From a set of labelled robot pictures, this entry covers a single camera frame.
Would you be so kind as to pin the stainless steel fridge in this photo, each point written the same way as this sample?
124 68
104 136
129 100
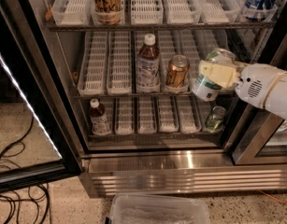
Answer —
134 107

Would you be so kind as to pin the gold beverage can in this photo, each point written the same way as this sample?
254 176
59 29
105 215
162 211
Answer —
176 80

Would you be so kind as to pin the brown tea bottle shelf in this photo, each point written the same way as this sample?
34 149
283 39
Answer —
99 119
147 65

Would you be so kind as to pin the tall gold black can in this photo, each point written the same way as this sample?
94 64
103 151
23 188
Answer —
107 12

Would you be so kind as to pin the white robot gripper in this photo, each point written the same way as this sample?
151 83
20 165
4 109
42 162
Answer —
254 84

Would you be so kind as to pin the top wire shelf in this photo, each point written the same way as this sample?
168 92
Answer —
160 27

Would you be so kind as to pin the open fridge glass door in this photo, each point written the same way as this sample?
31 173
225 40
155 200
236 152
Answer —
25 58

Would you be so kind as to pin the white green 7up can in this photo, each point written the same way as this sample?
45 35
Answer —
210 81

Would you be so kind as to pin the clear plastic storage bin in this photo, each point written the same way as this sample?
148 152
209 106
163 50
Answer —
156 209

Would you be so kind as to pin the brown tea bottle middle shelf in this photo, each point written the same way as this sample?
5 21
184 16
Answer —
147 65

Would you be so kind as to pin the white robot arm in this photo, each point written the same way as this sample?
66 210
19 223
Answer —
261 85

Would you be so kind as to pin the wire shelf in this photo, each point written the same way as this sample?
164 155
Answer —
160 27
153 94

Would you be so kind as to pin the middle wire shelf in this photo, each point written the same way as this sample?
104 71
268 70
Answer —
153 94

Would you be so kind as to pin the brown tea bottle bottom shelf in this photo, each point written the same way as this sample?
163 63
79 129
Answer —
99 119

